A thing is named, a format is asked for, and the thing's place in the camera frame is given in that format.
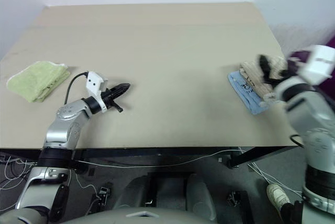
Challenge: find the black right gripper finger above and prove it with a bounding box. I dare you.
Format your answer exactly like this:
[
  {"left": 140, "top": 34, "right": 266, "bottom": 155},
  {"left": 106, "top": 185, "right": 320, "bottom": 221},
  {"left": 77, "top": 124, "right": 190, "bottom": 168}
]
[
  {"left": 257, "top": 54, "right": 273, "bottom": 79},
  {"left": 263, "top": 75, "right": 284, "bottom": 88}
]

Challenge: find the small black floor device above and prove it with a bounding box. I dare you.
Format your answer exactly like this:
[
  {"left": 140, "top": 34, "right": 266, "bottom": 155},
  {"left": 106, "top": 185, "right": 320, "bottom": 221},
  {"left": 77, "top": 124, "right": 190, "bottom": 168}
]
[
  {"left": 97, "top": 186, "right": 110, "bottom": 207},
  {"left": 227, "top": 190, "right": 250, "bottom": 209}
]

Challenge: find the blue folded towel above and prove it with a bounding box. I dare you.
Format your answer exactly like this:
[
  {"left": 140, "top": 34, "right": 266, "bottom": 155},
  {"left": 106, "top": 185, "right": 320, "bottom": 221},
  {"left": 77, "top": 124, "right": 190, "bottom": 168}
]
[{"left": 226, "top": 71, "right": 270, "bottom": 116}]

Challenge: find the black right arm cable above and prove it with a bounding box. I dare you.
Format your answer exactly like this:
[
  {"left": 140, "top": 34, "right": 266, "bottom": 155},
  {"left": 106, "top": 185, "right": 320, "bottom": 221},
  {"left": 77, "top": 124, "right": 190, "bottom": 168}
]
[{"left": 289, "top": 133, "right": 306, "bottom": 148}]

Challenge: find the grey rounded robot leg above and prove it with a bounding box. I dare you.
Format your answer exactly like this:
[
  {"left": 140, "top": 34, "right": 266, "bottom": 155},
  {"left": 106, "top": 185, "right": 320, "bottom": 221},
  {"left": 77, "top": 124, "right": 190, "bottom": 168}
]
[{"left": 185, "top": 173, "right": 218, "bottom": 221}]

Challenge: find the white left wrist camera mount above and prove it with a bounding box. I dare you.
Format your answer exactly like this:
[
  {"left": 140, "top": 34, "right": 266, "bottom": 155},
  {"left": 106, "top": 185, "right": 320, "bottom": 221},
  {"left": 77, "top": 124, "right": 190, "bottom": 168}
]
[{"left": 85, "top": 71, "right": 109, "bottom": 113}]

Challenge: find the beige embroidered towel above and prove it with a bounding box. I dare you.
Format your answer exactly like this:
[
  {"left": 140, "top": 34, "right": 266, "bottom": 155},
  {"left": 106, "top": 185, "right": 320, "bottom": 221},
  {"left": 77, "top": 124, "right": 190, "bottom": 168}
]
[{"left": 238, "top": 56, "right": 288, "bottom": 102}]

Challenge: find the white cable bundle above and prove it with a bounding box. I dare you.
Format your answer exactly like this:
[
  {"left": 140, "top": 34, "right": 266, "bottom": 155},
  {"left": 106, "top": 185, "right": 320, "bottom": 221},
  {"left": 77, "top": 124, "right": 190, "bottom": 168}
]
[
  {"left": 247, "top": 162, "right": 305, "bottom": 196},
  {"left": 0, "top": 155, "right": 36, "bottom": 191}
]

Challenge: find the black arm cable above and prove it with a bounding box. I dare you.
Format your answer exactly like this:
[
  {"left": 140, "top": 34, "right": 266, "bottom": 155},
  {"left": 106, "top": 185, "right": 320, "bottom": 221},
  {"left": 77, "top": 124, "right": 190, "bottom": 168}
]
[
  {"left": 64, "top": 71, "right": 90, "bottom": 104},
  {"left": 289, "top": 133, "right": 306, "bottom": 148}
]

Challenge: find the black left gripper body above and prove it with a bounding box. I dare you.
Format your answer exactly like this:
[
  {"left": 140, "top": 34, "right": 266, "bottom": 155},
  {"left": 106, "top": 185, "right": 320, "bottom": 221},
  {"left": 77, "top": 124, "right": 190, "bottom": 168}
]
[{"left": 100, "top": 87, "right": 124, "bottom": 114}]

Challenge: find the white sneaker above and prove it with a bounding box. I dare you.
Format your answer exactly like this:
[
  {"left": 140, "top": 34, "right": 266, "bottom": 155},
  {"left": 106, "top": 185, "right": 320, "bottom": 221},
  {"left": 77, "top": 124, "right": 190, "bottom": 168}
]
[{"left": 266, "top": 183, "right": 292, "bottom": 213}]

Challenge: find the grey robot torso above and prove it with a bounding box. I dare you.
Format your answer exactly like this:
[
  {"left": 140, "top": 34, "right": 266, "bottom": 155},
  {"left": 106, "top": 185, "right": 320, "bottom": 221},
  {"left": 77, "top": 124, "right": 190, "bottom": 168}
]
[{"left": 0, "top": 207, "right": 218, "bottom": 224}]

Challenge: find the long white cable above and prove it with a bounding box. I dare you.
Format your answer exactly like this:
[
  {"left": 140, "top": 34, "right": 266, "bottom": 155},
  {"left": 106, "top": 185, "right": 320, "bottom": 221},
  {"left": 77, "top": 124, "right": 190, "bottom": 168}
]
[{"left": 75, "top": 149, "right": 248, "bottom": 169}]

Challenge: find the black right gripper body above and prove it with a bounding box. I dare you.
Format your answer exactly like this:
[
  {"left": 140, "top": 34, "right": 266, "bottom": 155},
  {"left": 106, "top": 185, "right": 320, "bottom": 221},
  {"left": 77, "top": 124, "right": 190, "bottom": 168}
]
[{"left": 279, "top": 57, "right": 305, "bottom": 78}]

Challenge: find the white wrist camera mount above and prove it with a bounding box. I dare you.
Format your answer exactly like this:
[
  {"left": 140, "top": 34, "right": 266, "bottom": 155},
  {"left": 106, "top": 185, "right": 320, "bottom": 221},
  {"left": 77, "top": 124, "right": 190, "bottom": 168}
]
[
  {"left": 299, "top": 45, "right": 335, "bottom": 85},
  {"left": 85, "top": 71, "right": 109, "bottom": 113}
]

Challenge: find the black table frame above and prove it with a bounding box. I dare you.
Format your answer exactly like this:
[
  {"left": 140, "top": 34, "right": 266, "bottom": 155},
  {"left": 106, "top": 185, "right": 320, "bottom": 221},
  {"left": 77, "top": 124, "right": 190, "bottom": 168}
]
[{"left": 0, "top": 145, "right": 299, "bottom": 170}]

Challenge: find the black trouser leg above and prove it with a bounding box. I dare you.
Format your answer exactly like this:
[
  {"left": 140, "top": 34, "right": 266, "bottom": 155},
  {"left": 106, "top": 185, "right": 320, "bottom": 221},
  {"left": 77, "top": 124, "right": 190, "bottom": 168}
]
[{"left": 280, "top": 199, "right": 305, "bottom": 224}]

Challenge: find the green folded towel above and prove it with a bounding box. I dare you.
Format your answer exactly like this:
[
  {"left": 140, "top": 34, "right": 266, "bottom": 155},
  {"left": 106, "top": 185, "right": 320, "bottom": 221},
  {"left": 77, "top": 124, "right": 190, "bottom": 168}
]
[{"left": 5, "top": 61, "right": 71, "bottom": 104}]

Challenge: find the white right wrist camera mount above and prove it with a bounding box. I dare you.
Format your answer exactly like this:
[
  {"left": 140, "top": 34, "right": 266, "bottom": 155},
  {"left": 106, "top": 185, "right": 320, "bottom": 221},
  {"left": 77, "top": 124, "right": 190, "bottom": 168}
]
[{"left": 299, "top": 45, "right": 335, "bottom": 85}]

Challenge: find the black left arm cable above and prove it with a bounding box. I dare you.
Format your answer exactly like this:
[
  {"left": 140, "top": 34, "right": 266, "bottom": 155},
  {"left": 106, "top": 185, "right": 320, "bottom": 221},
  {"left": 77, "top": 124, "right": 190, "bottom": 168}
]
[{"left": 64, "top": 71, "right": 90, "bottom": 104}]

